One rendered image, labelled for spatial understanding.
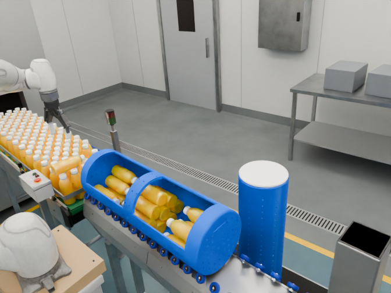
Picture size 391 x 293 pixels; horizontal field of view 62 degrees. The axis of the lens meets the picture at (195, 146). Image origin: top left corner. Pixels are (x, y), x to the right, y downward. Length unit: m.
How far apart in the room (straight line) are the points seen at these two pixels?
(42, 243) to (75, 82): 5.52
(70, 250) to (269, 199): 1.02
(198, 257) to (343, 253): 0.82
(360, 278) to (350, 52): 3.98
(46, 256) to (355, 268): 1.07
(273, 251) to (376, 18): 3.00
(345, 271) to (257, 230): 1.44
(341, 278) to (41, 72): 1.59
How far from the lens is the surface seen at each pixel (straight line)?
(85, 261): 1.47
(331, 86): 3.77
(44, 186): 2.00
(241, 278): 1.48
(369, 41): 4.36
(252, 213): 1.92
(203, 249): 1.29
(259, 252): 2.10
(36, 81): 1.83
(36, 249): 1.32
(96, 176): 1.92
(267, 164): 1.98
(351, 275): 0.56
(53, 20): 6.44
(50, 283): 1.41
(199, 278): 1.43
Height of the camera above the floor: 2.05
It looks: 27 degrees down
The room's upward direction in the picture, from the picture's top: 4 degrees counter-clockwise
